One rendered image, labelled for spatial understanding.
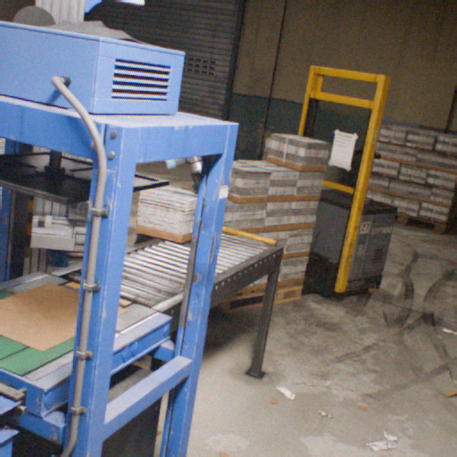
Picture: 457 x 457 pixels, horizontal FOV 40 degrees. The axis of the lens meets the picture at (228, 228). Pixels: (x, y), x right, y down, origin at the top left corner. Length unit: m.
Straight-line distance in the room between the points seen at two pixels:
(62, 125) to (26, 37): 0.33
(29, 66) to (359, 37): 9.27
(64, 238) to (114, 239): 1.83
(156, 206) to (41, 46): 1.65
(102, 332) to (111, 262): 0.19
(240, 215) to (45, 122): 2.86
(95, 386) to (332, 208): 3.92
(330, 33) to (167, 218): 8.03
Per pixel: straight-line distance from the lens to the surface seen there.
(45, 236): 3.44
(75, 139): 1.64
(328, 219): 5.46
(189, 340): 2.28
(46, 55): 1.84
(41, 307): 2.36
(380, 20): 10.84
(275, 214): 4.67
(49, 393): 1.89
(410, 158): 9.01
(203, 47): 11.82
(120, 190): 1.59
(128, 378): 2.33
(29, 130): 1.73
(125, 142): 1.57
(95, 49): 1.74
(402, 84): 10.67
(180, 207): 3.26
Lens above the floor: 1.72
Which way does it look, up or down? 14 degrees down
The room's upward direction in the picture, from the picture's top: 9 degrees clockwise
